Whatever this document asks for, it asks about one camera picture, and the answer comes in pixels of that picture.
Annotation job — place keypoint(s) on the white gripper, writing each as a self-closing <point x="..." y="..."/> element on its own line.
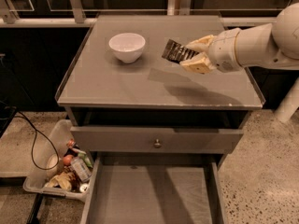
<point x="223" y="50"/>

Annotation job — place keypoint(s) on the black rxbar chocolate wrapper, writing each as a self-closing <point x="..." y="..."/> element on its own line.
<point x="176" y="53"/>

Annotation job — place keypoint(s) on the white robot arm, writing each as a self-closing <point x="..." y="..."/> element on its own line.
<point x="272" y="46"/>

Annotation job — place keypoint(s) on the grey drawer cabinet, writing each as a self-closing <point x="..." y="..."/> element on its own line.
<point x="100" y="90"/>

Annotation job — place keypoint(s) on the brass drawer knob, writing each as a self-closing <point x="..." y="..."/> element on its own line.
<point x="157" y="143"/>

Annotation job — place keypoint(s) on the closed grey top drawer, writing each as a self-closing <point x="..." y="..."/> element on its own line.
<point x="141" y="139"/>

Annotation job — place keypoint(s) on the open grey middle drawer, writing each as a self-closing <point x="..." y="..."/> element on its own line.
<point x="154" y="189"/>

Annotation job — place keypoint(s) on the white ceramic bowl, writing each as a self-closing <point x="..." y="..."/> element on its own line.
<point x="127" y="47"/>

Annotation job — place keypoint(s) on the plastic bottle in bin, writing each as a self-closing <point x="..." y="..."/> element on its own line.
<point x="81" y="169"/>

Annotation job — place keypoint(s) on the red apple in bin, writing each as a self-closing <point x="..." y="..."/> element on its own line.
<point x="67" y="159"/>

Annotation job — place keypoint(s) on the clear plastic storage bin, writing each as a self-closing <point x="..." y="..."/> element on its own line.
<point x="48" y="161"/>

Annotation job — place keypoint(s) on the yellow crumpled snack bag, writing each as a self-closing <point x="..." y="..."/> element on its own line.
<point x="63" y="180"/>

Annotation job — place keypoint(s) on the metal railing frame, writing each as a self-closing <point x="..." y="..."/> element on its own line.
<point x="70" y="13"/>

